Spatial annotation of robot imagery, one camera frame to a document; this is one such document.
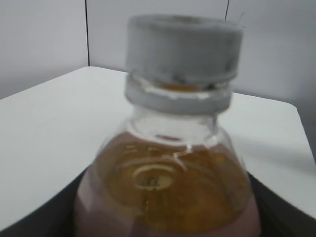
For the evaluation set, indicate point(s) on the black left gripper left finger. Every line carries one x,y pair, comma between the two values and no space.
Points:
53,219

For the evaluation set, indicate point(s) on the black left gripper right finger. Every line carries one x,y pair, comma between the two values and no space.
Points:
278,217

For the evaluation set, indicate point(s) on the peach oolong tea bottle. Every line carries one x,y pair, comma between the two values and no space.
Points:
169,171

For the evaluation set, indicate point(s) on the white bottle cap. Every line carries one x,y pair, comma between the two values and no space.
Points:
183,49

